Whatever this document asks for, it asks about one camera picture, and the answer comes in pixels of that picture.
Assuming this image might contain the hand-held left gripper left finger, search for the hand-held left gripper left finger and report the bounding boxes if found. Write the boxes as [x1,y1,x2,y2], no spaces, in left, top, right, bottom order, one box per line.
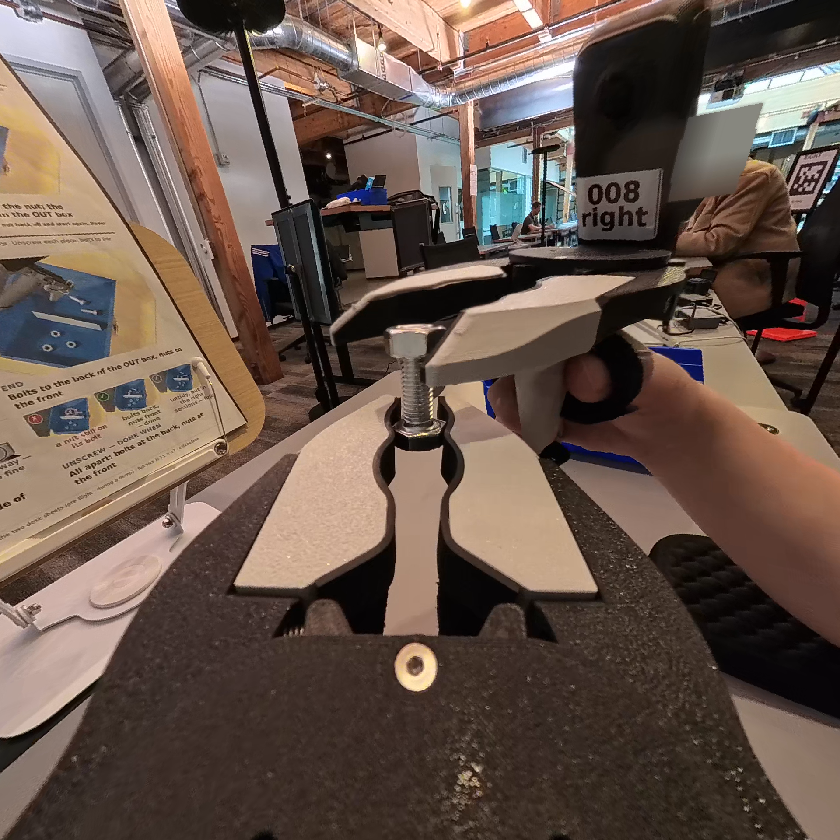
[234,399,400,599]

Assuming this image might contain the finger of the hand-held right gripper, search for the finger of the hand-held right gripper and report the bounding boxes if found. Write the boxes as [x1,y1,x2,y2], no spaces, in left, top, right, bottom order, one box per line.
[329,264,511,347]
[424,275,635,389]

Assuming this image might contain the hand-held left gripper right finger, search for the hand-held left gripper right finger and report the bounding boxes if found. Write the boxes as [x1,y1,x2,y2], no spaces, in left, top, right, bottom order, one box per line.
[438,392,600,602]

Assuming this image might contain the silver hex bolt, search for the silver hex bolt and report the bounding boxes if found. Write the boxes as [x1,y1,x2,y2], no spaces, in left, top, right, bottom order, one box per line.
[385,325,438,431]

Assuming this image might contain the person's right forearm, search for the person's right forearm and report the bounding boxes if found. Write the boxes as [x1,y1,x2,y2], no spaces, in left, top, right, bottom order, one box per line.
[646,392,840,649]

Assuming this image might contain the person's right hand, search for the person's right hand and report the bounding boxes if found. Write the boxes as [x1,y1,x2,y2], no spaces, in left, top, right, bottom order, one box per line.
[489,340,708,462]

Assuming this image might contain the black desk monitor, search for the black desk monitor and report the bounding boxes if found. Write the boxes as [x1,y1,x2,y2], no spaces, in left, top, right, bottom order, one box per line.
[392,198,435,274]

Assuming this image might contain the blue plastic bin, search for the blue plastic bin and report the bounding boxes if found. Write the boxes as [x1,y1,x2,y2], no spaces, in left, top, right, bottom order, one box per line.
[483,348,705,475]

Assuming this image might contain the black monitor on stand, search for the black monitor on stand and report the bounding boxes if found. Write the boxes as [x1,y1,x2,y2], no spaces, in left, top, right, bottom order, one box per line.
[272,199,376,422]

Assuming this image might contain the thin wooden pillar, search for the thin wooden pillar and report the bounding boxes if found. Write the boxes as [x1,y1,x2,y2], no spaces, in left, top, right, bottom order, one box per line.
[457,100,478,228]

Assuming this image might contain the blue striped jacket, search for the blue striped jacket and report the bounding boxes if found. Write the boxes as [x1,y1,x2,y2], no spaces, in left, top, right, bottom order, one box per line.
[251,243,291,324]

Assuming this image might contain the printed tag sign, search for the printed tag sign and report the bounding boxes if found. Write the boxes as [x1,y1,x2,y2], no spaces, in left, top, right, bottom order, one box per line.
[785,147,840,213]

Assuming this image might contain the wooden display board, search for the wooden display board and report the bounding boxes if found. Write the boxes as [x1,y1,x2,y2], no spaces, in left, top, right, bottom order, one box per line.
[0,222,266,584]

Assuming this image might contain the black textured pad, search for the black textured pad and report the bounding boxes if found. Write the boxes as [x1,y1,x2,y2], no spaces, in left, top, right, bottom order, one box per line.
[648,533,840,718]

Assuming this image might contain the black pole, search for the black pole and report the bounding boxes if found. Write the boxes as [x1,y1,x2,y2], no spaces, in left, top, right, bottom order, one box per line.
[231,26,294,206]

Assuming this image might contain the black mesh office chair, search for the black mesh office chair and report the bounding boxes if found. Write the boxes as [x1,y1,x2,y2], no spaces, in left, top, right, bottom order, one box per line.
[734,196,840,416]

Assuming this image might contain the thick wooden pillar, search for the thick wooden pillar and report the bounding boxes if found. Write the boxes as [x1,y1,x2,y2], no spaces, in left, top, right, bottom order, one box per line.
[117,0,284,387]

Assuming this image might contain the orange flat object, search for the orange flat object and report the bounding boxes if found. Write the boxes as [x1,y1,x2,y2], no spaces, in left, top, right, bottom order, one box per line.
[745,297,819,341]

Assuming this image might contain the printed instruction sheet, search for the printed instruction sheet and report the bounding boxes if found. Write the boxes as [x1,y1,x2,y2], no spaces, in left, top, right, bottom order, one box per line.
[0,54,248,547]

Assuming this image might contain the white stand base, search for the white stand base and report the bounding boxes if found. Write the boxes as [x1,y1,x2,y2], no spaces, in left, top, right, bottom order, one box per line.
[0,500,221,740]

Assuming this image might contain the black fuzzy round object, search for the black fuzzy round object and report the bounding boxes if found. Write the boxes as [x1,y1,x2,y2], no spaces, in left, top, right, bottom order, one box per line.
[176,0,287,35]

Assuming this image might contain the silver ventilation duct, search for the silver ventilation duct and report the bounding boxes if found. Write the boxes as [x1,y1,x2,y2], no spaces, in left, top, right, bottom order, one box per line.
[248,12,580,110]

